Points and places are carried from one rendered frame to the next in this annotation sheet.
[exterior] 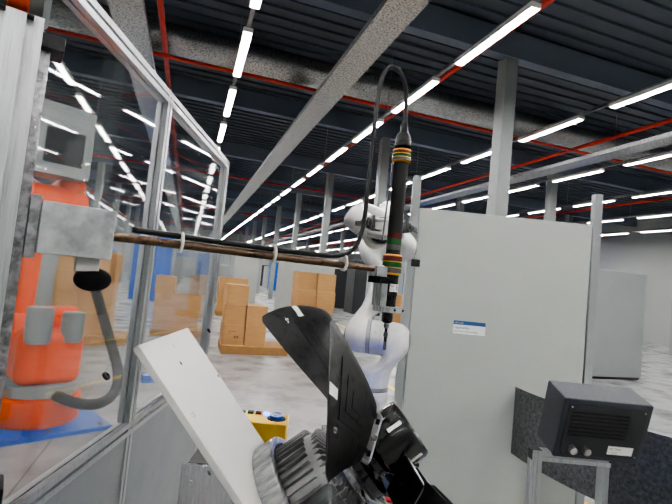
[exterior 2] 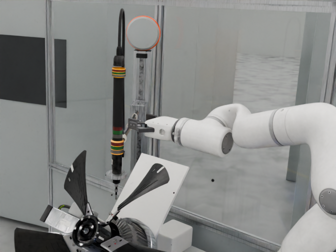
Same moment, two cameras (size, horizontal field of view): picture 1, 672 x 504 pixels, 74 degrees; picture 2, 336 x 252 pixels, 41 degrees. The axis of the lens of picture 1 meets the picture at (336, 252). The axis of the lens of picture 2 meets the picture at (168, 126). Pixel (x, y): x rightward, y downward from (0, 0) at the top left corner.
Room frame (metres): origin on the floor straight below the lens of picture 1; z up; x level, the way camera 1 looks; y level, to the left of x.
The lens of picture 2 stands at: (2.03, -1.16, 1.99)
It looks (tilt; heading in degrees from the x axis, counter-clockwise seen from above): 14 degrees down; 128
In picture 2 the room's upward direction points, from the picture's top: 3 degrees clockwise
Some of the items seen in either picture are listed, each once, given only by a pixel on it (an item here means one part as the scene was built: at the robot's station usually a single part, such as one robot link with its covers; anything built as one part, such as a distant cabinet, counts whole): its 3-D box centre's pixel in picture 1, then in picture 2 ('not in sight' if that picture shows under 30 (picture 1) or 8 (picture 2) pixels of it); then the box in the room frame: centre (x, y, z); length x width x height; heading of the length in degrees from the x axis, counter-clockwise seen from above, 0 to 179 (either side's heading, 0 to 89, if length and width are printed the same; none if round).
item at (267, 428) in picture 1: (259, 434); not in sight; (1.36, 0.17, 1.02); 0.16 x 0.10 x 0.11; 91
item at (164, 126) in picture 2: (384, 228); (167, 128); (1.21, -0.12, 1.65); 0.11 x 0.10 x 0.07; 1
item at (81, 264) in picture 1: (93, 274); not in sight; (0.66, 0.35, 1.47); 0.05 x 0.04 x 0.05; 126
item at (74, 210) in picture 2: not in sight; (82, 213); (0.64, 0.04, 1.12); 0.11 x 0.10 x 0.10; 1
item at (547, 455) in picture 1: (569, 456); not in sight; (1.38, -0.75, 1.04); 0.24 x 0.03 x 0.03; 91
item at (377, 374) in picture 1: (382, 355); not in sight; (1.60, -0.20, 1.25); 0.19 x 0.12 x 0.24; 80
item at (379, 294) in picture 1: (386, 289); (117, 161); (1.00, -0.12, 1.49); 0.09 x 0.07 x 0.10; 126
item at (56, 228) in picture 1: (69, 231); (138, 110); (0.64, 0.38, 1.53); 0.10 x 0.07 x 0.08; 126
